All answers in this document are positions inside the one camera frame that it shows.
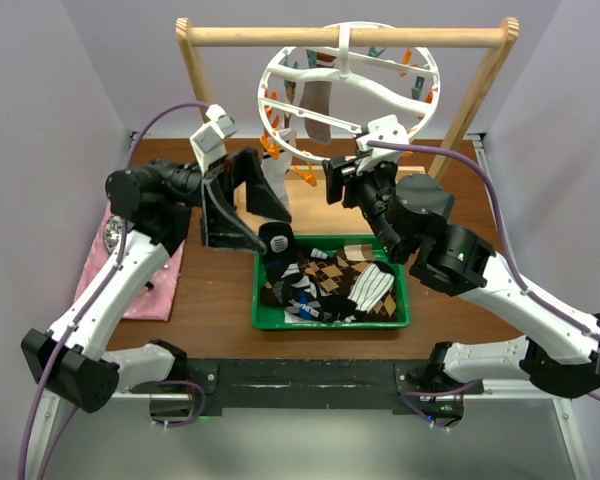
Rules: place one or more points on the black blue sports sock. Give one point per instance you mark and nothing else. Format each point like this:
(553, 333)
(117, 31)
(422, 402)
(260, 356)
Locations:
(299, 294)

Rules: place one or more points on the white black banded sock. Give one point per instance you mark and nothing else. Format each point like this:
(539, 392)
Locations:
(275, 170)

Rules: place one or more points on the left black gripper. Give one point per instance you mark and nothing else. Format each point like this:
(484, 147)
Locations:
(222, 226)

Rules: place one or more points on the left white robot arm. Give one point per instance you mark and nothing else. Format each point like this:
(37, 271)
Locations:
(155, 202)

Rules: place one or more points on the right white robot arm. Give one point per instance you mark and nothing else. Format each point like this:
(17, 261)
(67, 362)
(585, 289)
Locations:
(558, 349)

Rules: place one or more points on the white black striped sock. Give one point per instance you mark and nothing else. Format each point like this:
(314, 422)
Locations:
(371, 285)

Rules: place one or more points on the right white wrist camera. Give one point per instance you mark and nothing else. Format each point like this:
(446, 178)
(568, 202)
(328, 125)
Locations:
(385, 129)

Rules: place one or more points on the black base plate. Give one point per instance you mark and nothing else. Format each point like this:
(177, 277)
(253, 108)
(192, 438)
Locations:
(324, 385)

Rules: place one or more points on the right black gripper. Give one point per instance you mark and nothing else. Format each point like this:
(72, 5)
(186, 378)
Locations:
(334, 178)

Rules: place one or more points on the white round clip hanger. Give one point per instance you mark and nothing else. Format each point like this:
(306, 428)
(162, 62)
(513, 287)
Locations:
(365, 84)

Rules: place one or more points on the brown argyle sock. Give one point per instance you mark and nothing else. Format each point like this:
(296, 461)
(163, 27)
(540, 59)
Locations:
(337, 275)

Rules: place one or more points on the blue patterned plate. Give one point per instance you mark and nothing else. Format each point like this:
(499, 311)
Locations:
(112, 232)

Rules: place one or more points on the pink cloth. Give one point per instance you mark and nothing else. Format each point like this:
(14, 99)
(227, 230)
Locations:
(152, 304)

